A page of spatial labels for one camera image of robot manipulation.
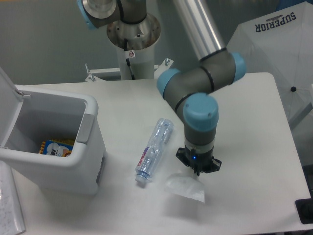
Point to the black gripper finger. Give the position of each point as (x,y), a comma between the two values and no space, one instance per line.
(212,166)
(187,157)

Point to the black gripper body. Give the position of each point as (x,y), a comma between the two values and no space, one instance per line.
(203,158)

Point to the white plastic wrapper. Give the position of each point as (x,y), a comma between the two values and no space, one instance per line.
(185,185)

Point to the crushed clear plastic bottle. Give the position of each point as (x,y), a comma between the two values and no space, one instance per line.
(153,151)

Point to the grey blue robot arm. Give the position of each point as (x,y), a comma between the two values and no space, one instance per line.
(188,93)

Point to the white trash can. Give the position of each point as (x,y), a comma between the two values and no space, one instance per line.
(29,116)

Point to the black device at edge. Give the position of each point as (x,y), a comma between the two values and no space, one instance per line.
(305,210)

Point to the blue snack package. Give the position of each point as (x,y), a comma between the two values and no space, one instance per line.
(57,147)

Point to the white umbrella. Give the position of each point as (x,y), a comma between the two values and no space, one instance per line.
(280,43)

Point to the white metal mounting bracket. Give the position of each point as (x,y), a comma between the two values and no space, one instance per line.
(114,73)

